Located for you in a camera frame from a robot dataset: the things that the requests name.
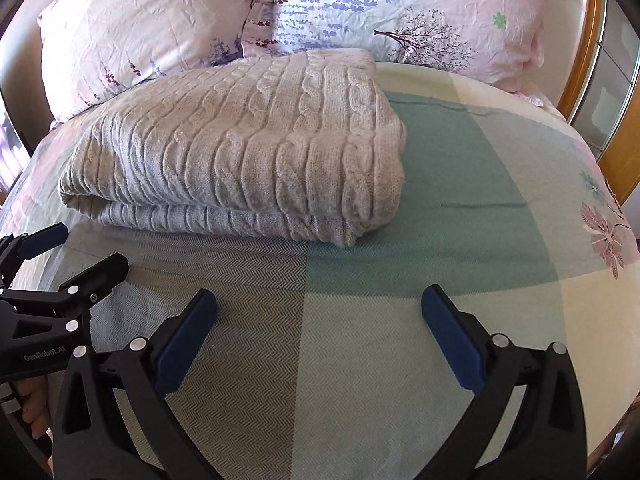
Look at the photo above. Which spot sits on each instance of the pink and white tree-print pillow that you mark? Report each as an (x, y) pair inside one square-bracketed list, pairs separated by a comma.
[(410, 10)]

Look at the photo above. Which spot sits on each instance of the person's left hand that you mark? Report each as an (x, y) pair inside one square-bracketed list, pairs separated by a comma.
[(34, 407)]

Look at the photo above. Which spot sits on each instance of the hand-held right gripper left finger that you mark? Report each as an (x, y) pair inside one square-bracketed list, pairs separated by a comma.
[(184, 347)]

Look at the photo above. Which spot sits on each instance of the pink floral pillow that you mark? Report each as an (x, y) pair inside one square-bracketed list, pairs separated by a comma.
[(150, 25)]

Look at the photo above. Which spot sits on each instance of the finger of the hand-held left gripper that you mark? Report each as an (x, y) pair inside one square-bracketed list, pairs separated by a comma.
[(46, 240), (100, 271)]

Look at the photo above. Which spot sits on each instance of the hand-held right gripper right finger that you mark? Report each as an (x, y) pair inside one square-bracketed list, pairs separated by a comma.
[(451, 346)]

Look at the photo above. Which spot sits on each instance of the green and cream checked blanket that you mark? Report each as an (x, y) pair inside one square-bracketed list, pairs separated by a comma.
[(400, 240)]

